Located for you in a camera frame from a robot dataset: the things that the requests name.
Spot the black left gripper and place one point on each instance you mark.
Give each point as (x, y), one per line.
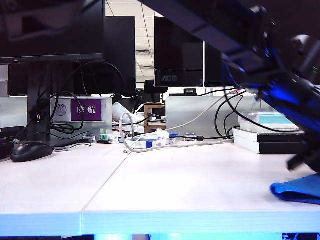
(300, 112)

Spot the blue microfibre rag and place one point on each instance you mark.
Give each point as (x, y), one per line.
(300, 192)

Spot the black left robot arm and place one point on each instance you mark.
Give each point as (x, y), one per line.
(225, 25)

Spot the black spined white book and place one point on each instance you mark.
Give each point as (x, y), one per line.
(275, 138)
(275, 149)

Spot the grey desk partition panel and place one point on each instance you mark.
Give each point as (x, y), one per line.
(190, 115)

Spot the large white-framed AOC monitor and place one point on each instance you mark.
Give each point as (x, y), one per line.
(212, 70)

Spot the small black label holder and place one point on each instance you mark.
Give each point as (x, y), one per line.
(190, 91)

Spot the white plug adapter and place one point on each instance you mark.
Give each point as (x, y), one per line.
(162, 133)

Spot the blue and white box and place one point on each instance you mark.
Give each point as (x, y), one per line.
(150, 144)

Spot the silver-bezel AOC monitor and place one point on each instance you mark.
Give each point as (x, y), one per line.
(175, 55)

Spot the black office chair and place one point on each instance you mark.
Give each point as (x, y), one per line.
(152, 87)

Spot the green and white small box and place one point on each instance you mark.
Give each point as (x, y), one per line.
(107, 138)

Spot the dark monitor back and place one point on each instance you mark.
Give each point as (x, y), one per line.
(120, 50)

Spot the small clear plastic case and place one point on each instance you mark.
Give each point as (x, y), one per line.
(89, 138)

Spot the purple name sign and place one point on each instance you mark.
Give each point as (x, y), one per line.
(86, 110)

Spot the black monitor with dark stand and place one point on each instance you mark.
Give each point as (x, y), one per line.
(62, 37)

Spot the black computer mouse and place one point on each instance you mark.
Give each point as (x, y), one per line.
(32, 151)

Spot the light grey desk partition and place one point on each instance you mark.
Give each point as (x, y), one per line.
(12, 112)

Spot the wooden shelf frame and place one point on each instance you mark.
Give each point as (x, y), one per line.
(155, 106)

